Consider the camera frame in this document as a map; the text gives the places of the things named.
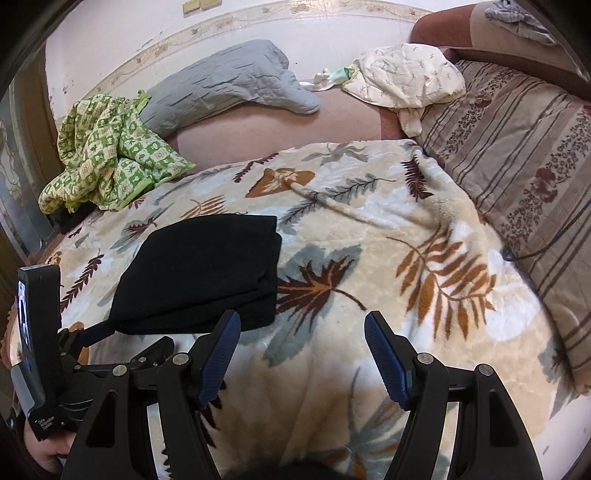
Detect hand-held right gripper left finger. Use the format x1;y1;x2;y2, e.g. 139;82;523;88
62;309;243;480

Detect grey quilted pillow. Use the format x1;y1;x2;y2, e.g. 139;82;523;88
139;39;321;139

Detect beige wall switch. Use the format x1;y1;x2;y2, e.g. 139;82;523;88
182;0;223;16

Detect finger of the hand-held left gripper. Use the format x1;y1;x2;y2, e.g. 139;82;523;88
59;319;123;358
124;335;176;372

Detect pink bed sheet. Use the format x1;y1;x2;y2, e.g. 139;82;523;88
166;85;409;171

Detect black pants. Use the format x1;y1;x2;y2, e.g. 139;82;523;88
107;213;283;335

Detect cream printed cloth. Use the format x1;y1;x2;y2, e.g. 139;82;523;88
344;42;467;137

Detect brown padded headboard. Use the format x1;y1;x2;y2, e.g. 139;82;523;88
410;1;580;88

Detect grey crumpled cloth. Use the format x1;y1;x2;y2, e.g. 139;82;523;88
485;0;560;47

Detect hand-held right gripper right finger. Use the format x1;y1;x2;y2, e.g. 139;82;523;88
364;311;546;480

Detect brown striped floral pillow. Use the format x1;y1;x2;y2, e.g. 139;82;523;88
418;60;591;395

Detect wooden wardrobe with mirror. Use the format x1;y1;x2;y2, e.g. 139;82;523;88
0;46;63;268

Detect small white green cloth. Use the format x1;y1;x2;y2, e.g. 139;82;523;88
299;66;362;92

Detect green patterned cloth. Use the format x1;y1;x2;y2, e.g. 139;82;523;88
38;91;197;214

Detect leaf print fleece blanket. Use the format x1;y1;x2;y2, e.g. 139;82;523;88
9;138;578;480

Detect person's left hand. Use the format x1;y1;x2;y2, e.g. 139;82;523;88
22;422;71;477

